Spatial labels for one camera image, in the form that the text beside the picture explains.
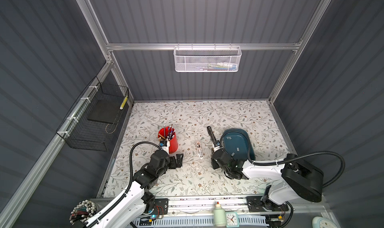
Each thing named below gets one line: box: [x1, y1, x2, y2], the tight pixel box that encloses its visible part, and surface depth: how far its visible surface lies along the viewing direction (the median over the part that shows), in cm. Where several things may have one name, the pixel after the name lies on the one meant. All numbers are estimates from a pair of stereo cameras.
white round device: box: [312, 216, 338, 228], surface depth 68 cm
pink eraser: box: [196, 141, 204, 159], surface depth 93 cm
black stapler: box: [207, 126, 217, 142], surface depth 101 cm
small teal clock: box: [225, 211, 240, 228], surface depth 70 cm
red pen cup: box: [157, 126, 179, 154], surface depth 88 cm
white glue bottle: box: [213, 201, 227, 228], surface depth 66 cm
